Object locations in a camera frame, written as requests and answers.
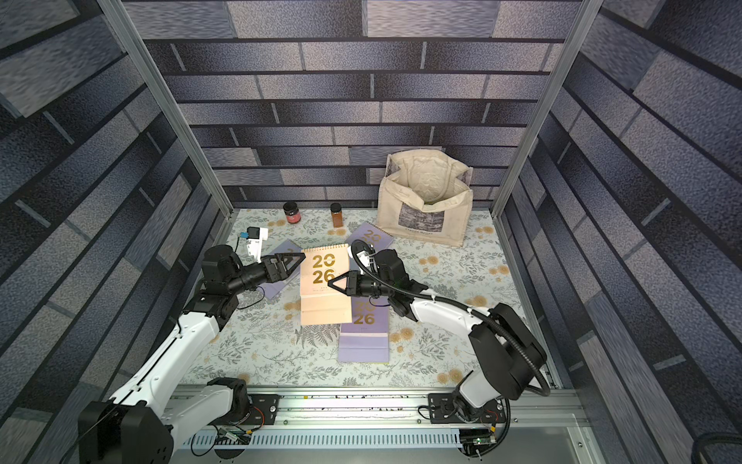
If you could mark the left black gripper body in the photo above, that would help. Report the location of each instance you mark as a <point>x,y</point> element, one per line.
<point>255,275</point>

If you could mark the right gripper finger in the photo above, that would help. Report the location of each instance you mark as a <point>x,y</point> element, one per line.
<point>349,277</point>
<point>351,289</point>

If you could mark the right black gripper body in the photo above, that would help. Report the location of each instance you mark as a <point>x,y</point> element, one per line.
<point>354,283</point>

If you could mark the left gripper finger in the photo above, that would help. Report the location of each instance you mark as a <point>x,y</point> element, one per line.
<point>290,258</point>
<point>284,273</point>

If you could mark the peach 2026 desk calendar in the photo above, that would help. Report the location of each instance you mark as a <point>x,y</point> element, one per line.
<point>320,304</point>

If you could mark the purple calendar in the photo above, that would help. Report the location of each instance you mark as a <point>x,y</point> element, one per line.
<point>372,236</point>
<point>367,338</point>
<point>271,290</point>

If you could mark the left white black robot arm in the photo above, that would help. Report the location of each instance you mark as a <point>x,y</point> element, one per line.
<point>133,425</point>

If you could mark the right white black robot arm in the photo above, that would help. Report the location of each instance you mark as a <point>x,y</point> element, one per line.
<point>509,358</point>

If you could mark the dark jar red label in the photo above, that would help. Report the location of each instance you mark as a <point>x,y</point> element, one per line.
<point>292,212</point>

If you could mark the floral patterned table mat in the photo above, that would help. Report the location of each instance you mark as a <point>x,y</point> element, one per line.
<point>265,343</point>

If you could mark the amber spice bottle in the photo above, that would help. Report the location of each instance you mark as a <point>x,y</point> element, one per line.
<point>337,215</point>

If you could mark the beige canvas tote bag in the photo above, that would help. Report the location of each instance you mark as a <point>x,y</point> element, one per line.
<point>425,195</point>

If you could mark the left circuit board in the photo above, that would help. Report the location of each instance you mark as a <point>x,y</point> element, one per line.
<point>232,437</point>

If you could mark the circuit board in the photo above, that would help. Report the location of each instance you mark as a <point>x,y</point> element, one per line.
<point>477,442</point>
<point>232,437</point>

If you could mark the right circuit board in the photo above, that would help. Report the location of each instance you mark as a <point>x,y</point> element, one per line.
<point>477,442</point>

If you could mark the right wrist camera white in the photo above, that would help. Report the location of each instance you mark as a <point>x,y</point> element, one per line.
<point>365,261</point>

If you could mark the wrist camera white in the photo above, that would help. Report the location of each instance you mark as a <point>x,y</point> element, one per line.
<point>254,236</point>
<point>365,261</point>

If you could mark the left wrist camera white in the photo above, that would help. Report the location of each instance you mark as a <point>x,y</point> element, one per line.
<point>254,236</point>

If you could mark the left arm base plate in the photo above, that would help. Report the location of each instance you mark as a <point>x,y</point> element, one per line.
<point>253,410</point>

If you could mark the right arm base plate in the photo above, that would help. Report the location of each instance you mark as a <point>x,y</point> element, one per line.
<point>451,409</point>

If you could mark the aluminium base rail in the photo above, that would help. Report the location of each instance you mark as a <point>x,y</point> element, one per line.
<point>332,419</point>

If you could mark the left aluminium frame post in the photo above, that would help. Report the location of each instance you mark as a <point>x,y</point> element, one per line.
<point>124,29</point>

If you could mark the aluminium frame post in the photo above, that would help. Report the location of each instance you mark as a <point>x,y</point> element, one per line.
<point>124,29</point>
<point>585,18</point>

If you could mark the right aluminium frame post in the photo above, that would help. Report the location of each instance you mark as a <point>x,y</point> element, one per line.
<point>585,18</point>

